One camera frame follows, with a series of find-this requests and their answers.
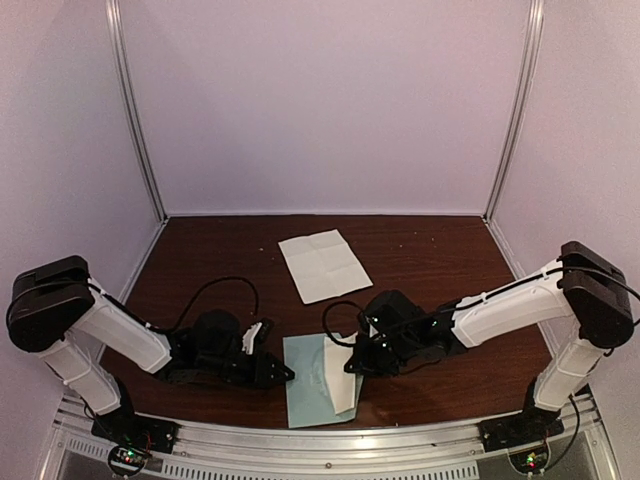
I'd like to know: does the left aluminium frame post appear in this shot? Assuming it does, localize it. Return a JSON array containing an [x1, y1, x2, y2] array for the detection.
[[105, 0, 168, 223]]

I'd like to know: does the light blue envelope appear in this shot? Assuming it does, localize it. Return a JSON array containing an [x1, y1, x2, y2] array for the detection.
[[283, 333, 363, 429]]

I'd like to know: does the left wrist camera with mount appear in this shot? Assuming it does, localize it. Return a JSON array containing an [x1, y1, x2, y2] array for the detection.
[[242, 318, 274, 355]]

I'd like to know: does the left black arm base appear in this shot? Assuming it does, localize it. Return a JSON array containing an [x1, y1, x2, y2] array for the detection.
[[91, 380, 178, 454]]

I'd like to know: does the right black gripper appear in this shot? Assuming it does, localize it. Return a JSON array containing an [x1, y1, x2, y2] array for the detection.
[[344, 332, 419, 379]]

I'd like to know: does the aluminium frame post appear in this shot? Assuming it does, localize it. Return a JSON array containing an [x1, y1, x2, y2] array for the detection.
[[105, 0, 168, 223], [483, 0, 545, 224]]

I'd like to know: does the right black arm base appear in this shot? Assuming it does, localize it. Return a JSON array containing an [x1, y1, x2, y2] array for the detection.
[[477, 379, 565, 452]]

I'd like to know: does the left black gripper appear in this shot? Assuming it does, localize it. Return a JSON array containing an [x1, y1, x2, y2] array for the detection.
[[198, 350, 294, 390]]

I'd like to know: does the right round circuit board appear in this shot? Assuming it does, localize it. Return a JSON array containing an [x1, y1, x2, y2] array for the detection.
[[508, 447, 550, 475]]

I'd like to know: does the right black braided cable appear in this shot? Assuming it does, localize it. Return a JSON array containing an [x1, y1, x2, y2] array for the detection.
[[321, 299, 451, 347]]

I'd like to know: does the left black braided cable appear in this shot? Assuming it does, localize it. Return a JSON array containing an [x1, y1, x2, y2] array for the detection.
[[147, 277, 261, 334]]

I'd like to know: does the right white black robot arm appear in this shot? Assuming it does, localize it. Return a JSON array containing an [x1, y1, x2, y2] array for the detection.
[[344, 241, 636, 442]]

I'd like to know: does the round circuit board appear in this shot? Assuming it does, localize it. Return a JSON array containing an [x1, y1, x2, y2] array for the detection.
[[107, 445, 151, 477], [508, 447, 550, 475]]

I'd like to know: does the beige decorated letter paper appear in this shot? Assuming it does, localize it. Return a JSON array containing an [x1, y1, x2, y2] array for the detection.
[[323, 334, 357, 415]]

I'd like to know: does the right aluminium frame post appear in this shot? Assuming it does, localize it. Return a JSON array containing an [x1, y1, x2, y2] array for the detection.
[[483, 0, 545, 224]]

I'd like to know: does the white creased paper sheet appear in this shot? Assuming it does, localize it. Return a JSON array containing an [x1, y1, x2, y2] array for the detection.
[[278, 229, 373, 305]]

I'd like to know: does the front aluminium rail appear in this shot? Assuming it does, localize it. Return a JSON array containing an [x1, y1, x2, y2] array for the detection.
[[36, 396, 620, 479]]

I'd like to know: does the black braided cable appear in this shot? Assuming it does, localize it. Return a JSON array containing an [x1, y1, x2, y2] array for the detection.
[[321, 299, 451, 347], [147, 277, 261, 334]]

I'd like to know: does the left round circuit board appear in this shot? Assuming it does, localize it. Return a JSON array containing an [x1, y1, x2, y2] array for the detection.
[[107, 445, 151, 477]]

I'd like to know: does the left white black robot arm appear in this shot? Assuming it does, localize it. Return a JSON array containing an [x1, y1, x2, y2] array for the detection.
[[6, 255, 295, 444]]

